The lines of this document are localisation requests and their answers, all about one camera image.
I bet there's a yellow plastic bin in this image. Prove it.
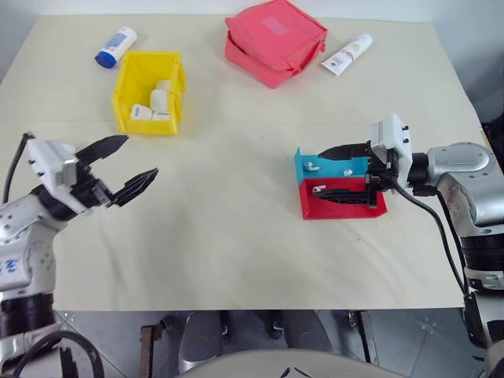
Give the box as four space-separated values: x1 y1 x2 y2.
112 50 187 137

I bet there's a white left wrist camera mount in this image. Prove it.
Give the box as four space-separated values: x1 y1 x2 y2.
26 138 90 216

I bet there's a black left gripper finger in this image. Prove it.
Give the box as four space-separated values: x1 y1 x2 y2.
76 135 129 169
109 168 158 208

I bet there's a teal plastic tray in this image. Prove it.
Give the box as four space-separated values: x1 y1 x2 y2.
294 146 373 186

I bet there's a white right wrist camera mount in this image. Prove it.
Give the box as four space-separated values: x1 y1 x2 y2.
371 113 413 188

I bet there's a grey metal frame bar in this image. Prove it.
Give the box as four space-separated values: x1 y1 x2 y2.
348 309 380 364

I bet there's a red plastic tray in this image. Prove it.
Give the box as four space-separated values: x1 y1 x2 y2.
298 177 389 221

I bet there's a white rounded robot torso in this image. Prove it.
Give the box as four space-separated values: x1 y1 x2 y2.
179 348 398 378

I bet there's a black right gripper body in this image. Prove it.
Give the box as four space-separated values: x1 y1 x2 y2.
365 141 397 208

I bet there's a white bottle with blue cap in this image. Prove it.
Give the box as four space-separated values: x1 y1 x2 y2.
94 26 139 70

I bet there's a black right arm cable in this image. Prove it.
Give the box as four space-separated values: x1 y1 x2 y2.
391 183 473 301

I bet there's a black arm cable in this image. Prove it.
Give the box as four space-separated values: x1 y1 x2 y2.
391 183 473 301
2 132 35 202

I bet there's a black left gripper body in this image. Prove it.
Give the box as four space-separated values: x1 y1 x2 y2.
70 161 115 209

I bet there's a dark rounded shape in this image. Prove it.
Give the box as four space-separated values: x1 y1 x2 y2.
281 309 332 352
183 310 222 363

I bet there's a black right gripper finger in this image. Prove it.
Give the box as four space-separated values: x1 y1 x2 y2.
318 142 372 161
313 188 373 206

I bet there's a white cream tube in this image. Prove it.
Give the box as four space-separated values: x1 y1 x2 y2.
321 33 374 76

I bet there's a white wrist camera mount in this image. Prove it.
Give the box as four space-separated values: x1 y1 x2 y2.
26 138 90 216
371 113 413 188

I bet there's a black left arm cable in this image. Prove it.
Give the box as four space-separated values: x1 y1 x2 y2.
2 132 35 202

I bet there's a pink fabric zipper pouch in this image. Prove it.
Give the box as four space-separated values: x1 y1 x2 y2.
224 0 328 90

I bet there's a rusty metal bracket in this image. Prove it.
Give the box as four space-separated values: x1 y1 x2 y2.
140 324 167 378

